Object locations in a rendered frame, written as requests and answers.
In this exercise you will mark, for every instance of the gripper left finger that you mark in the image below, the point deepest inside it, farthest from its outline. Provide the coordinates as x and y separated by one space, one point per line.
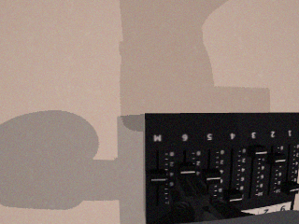
181 211

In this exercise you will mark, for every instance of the black lighting desk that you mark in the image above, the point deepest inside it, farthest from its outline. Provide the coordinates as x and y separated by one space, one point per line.
231 154

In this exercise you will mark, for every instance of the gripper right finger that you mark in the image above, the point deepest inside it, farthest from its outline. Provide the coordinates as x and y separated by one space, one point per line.
214 209

